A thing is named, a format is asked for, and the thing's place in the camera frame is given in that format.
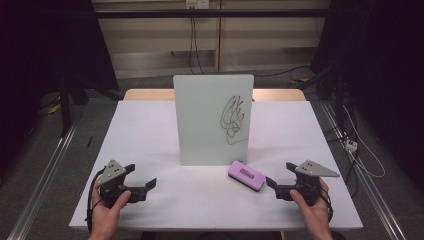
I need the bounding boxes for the person's left hand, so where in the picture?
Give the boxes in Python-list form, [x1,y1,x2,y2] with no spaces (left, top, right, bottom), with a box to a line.
[89,181,133,236]

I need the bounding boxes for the black hanging cables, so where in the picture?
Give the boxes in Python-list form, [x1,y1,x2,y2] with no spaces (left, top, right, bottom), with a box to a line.
[188,16,205,76]

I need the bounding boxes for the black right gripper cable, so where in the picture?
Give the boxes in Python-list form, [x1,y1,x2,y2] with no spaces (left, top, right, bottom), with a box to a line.
[314,186,335,224]

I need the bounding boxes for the white table cover sheet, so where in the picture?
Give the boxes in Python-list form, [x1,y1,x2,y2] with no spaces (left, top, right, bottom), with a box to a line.
[68,100,364,232]

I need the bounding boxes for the white whiteboard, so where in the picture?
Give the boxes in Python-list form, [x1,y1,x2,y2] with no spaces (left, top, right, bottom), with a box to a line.
[172,73,255,167]

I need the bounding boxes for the white cable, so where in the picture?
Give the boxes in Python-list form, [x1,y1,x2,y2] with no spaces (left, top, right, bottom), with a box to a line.
[342,104,387,179]

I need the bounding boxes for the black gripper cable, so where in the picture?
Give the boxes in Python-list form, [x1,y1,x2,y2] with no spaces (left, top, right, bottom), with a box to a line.
[314,186,335,224]
[85,168,108,234]

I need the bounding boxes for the purple whiteboard eraser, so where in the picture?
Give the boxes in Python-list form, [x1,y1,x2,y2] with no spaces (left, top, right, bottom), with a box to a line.
[227,160,267,193]

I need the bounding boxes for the wooden table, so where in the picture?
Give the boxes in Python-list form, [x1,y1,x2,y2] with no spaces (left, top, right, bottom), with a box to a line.
[123,88,307,102]

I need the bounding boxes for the metal floor rail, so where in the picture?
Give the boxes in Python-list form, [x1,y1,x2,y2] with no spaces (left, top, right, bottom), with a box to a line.
[320,101,408,240]
[6,121,81,240]

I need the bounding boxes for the white power adapter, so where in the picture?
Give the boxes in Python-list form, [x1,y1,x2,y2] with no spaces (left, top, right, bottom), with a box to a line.
[344,139,359,153]

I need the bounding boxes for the white wall socket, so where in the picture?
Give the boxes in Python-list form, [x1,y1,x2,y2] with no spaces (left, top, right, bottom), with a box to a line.
[185,0,211,10]

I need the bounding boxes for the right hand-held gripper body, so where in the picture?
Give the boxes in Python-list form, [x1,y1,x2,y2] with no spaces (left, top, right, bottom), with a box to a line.
[275,159,341,207]

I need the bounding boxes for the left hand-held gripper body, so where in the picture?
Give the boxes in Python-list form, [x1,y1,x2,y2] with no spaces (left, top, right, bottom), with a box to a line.
[97,159,148,208]

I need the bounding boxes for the black floor cable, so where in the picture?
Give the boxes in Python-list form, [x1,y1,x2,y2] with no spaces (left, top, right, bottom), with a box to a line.
[253,65,312,78]

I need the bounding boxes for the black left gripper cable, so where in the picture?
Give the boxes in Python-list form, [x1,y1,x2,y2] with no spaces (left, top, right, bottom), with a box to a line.
[85,168,108,234]

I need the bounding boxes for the black metal stand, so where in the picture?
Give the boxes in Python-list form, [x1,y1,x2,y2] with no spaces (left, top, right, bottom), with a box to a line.
[58,74,88,138]

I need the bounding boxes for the black horizontal bar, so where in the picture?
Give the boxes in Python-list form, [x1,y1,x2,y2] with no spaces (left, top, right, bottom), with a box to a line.
[93,8,331,19]

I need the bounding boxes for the person's right hand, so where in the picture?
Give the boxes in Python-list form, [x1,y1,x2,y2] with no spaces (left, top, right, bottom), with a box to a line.
[289,178,332,234]

